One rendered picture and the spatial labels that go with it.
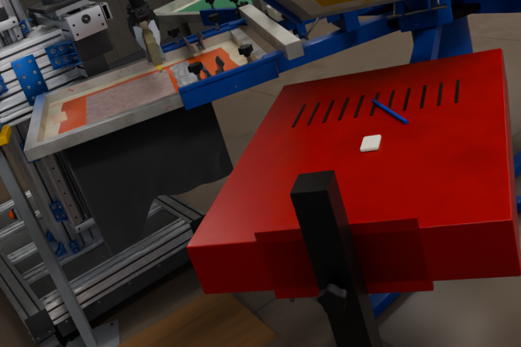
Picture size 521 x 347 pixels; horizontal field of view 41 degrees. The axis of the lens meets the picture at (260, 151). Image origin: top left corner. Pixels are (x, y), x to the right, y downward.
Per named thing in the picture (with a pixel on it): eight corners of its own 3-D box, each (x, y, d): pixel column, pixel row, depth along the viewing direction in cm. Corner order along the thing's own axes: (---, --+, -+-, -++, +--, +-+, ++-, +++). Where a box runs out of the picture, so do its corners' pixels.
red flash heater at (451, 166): (523, 286, 90) (511, 208, 86) (206, 303, 107) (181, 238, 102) (508, 95, 142) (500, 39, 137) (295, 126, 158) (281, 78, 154)
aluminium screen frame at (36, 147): (28, 162, 204) (22, 150, 202) (39, 104, 257) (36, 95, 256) (278, 72, 212) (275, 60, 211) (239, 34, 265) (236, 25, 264)
